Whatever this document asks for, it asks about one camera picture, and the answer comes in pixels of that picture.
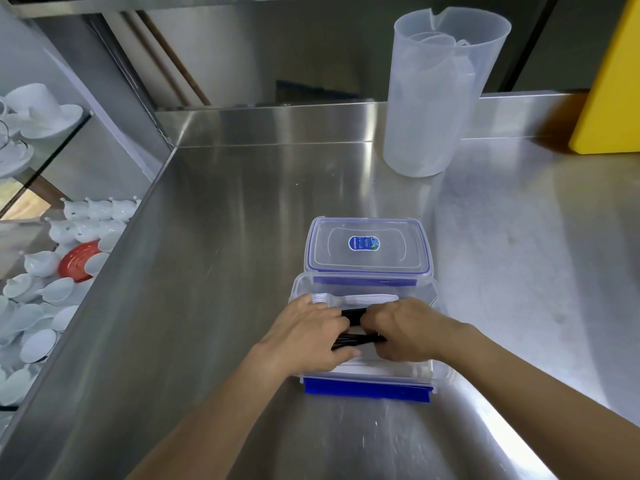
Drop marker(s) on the person's left hand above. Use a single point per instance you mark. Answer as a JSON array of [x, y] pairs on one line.
[[300, 339]]

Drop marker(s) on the person's right hand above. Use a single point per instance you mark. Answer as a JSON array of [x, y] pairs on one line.
[[415, 334]]

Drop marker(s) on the person's right thumb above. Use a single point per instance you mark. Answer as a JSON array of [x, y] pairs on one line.
[[382, 352]]

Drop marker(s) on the person's left thumb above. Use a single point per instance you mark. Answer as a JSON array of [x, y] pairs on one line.
[[347, 352]]

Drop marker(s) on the black plastic cutlery bundle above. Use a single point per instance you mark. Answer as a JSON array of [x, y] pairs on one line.
[[356, 339]]

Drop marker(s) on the person's right forearm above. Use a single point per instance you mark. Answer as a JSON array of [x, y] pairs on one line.
[[540, 394]]

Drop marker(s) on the person's left forearm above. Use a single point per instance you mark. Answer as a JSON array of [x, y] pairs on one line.
[[220, 419]]

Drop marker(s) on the clear container with blue clips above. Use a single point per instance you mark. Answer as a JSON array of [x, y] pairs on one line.
[[370, 387]]

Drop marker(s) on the white plastic cutlery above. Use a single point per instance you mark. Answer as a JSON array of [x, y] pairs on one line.
[[360, 298]]

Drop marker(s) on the clear lid with blue seal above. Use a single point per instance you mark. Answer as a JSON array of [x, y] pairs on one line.
[[367, 244]]

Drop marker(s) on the clear plastic pitcher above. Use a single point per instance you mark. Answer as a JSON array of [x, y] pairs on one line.
[[430, 104]]

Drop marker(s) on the red plate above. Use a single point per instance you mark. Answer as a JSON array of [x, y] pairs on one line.
[[75, 262]]

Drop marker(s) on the pile of white ceramic tableware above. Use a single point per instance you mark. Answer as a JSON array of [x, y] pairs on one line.
[[45, 299]]

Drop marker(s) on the yellow board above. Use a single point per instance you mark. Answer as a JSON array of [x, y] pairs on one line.
[[612, 94]]

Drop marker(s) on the glass shelf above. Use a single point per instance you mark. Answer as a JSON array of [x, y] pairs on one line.
[[55, 154]]

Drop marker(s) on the white ceramic saucer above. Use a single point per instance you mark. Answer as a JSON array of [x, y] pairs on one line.
[[62, 119]]

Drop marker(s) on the gold-rimmed white saucer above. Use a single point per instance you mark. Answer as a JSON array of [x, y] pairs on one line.
[[17, 157]]

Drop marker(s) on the white ceramic cup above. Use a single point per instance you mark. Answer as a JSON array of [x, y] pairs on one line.
[[35, 102]]

